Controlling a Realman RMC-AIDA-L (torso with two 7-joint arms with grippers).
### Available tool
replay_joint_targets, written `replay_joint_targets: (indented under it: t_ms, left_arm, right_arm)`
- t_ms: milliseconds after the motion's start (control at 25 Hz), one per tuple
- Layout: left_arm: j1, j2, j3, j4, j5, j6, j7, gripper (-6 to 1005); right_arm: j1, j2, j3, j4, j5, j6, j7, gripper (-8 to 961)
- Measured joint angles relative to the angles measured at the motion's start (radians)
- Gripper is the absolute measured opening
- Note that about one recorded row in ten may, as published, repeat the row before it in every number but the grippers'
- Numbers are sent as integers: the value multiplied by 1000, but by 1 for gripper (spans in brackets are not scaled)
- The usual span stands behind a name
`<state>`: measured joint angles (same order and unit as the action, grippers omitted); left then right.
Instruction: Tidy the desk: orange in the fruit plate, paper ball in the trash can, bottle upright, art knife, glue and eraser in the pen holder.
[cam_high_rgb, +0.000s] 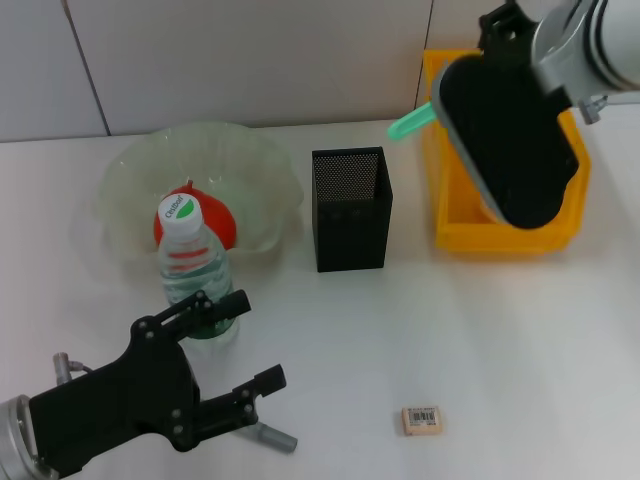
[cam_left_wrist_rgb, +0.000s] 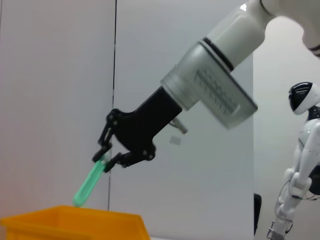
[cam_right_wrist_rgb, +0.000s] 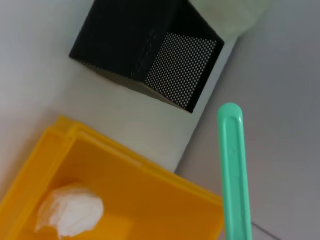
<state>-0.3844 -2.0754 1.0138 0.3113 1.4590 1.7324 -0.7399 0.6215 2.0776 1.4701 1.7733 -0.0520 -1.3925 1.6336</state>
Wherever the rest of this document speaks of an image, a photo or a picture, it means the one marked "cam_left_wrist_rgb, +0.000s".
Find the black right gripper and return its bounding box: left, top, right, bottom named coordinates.
left=91, top=86, right=183, bottom=174

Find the white humanoid robot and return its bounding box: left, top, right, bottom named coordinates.
left=266, top=81, right=320, bottom=240

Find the green pen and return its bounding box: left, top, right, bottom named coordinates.
left=72, top=153, right=110, bottom=208

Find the black rounded background object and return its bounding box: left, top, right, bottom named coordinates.
left=253, top=192, right=263, bottom=236

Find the yellow plastic bin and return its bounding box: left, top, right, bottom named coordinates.
left=0, top=204, right=151, bottom=240

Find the right gripper cable with connector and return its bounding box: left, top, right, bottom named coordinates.
left=171, top=118, right=189, bottom=135

